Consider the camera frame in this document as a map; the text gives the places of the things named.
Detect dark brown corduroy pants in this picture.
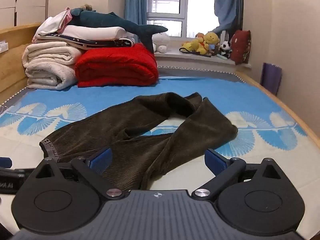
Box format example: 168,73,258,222
40,93,238,190

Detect blue white patterned bedsheet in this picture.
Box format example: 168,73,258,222
0,73,320,230

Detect cream folded blanket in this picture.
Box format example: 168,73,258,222
22,42,82,90

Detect purple rolled mat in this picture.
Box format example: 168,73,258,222
260,62,283,95

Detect navy patterned folded cloth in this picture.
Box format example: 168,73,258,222
34,34,135,50

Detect pink white folded cloth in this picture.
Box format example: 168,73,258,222
32,8,72,43

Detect red folded blanket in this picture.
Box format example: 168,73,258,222
75,43,159,87

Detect panda plush toy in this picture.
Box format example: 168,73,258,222
219,41,232,59

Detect white wardrobe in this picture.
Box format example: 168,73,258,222
0,0,48,29

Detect teal shark plush toy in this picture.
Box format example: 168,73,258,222
69,8,168,53

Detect yellow plush toy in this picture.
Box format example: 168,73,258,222
179,32,220,57

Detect white plush toy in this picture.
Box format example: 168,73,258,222
152,33,170,54

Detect right blue curtain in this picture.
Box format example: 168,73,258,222
213,0,244,35

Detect blue curtain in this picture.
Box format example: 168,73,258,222
213,0,244,35
124,0,147,44

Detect white framed window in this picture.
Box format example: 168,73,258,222
147,0,219,38

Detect left blue curtain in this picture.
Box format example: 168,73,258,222
124,0,147,44

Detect wooden bed frame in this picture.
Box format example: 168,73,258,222
1,23,319,146

